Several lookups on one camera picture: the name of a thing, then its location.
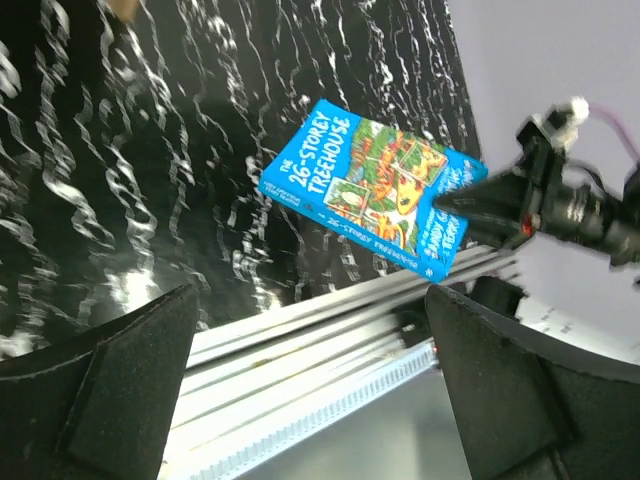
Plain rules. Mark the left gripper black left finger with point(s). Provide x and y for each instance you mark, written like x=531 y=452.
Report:
x=99 y=405

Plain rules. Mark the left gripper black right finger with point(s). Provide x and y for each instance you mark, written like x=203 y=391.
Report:
x=529 y=406

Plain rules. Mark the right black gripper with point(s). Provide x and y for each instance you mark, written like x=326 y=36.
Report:
x=552 y=194

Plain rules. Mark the blue 26-Storey Treehouse book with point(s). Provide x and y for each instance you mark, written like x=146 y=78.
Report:
x=375 y=185

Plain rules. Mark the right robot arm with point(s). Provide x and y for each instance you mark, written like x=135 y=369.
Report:
x=546 y=192

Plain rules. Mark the black marble pattern mat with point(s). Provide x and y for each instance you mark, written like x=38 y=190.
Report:
x=131 y=152

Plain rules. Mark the wooden two-tier shelf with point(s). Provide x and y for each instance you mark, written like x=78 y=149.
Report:
x=124 y=10

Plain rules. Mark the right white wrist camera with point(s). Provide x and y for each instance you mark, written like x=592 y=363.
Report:
x=560 y=124

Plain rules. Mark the aluminium mounting rail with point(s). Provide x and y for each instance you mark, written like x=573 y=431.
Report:
x=258 y=386

